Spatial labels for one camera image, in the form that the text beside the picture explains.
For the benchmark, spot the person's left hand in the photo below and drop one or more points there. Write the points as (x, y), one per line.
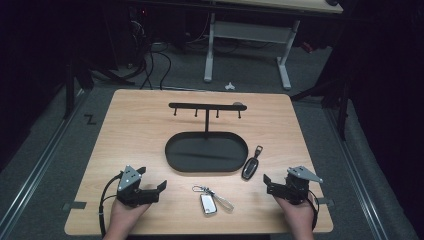
(125, 215)

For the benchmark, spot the desk with white legs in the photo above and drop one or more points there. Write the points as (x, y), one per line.
(250, 31)

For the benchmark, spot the grey tape strip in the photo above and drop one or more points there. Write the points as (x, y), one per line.
(75, 205)
(326, 201)

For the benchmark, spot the black car key fob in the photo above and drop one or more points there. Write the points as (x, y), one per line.
(250, 168)

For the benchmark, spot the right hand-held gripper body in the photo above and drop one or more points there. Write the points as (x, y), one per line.
(296, 188)

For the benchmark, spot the person's right hand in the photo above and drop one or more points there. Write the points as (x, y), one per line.
(298, 216)

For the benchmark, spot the metal floor rail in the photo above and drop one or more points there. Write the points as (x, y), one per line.
(40, 166)
(358, 180)

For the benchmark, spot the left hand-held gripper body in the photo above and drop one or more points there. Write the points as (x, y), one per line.
(128, 181)

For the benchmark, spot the black metal stand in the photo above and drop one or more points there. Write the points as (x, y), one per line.
(69, 96)
(343, 110)

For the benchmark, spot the black key holder with tray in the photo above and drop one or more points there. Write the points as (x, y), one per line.
(206, 153)

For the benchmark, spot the small white floor object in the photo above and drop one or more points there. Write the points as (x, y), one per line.
(229, 86)

